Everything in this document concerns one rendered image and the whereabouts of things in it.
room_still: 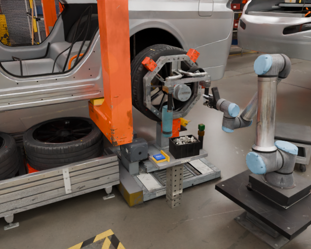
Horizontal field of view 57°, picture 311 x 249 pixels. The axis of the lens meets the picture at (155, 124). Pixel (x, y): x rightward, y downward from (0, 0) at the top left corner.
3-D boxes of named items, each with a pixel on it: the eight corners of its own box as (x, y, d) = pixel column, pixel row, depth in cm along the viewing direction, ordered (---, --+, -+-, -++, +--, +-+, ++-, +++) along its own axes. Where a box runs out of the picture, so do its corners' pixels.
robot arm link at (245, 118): (292, 48, 177) (242, 118, 228) (277, 49, 172) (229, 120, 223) (303, 61, 171) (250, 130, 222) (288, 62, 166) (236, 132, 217)
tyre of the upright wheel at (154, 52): (191, 45, 271) (126, 41, 240) (207, 49, 252) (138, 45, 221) (182, 111, 294) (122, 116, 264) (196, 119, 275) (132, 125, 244)
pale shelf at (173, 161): (195, 147, 238) (195, 144, 236) (208, 156, 224) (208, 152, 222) (148, 159, 219) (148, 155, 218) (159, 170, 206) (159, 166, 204)
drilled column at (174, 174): (175, 198, 243) (177, 154, 226) (182, 204, 235) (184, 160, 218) (165, 201, 239) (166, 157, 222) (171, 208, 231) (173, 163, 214)
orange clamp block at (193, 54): (189, 61, 247) (195, 52, 246) (195, 62, 241) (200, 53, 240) (184, 57, 243) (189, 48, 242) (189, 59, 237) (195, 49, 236)
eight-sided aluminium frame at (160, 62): (196, 111, 269) (199, 52, 247) (200, 113, 263) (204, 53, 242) (143, 122, 246) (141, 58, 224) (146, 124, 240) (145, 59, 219)
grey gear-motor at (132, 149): (131, 153, 297) (130, 122, 283) (149, 174, 262) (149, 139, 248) (114, 157, 289) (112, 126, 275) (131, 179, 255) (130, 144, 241)
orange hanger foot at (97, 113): (105, 113, 279) (103, 79, 266) (126, 134, 237) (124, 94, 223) (89, 116, 272) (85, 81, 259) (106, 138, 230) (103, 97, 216)
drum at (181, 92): (177, 94, 252) (178, 78, 247) (191, 101, 235) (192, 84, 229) (164, 96, 246) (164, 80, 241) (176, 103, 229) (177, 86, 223)
